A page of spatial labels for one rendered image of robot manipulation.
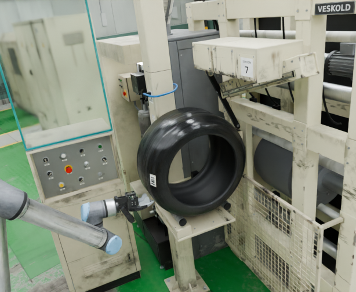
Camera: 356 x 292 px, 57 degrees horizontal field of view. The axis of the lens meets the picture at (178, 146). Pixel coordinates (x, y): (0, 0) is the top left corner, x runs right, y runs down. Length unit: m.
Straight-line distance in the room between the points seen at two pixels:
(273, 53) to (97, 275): 2.02
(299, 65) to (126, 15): 11.15
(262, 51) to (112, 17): 10.83
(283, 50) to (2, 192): 1.24
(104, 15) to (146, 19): 10.06
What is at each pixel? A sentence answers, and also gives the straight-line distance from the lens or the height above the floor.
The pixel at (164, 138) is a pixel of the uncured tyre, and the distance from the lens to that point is 1.59.
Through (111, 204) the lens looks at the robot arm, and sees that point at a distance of 1.70.
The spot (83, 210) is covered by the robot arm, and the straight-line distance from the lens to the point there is 1.69.
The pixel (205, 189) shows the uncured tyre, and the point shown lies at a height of 0.93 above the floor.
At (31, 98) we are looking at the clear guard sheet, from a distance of 2.14.
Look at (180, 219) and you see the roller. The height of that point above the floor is 0.92.
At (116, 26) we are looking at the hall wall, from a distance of 12.18.
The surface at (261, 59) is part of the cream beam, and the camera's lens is 1.45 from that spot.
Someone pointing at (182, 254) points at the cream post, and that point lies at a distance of 2.46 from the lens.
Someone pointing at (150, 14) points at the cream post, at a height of 1.96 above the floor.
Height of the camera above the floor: 1.96
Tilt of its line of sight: 22 degrees down
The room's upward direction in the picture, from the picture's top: 7 degrees counter-clockwise
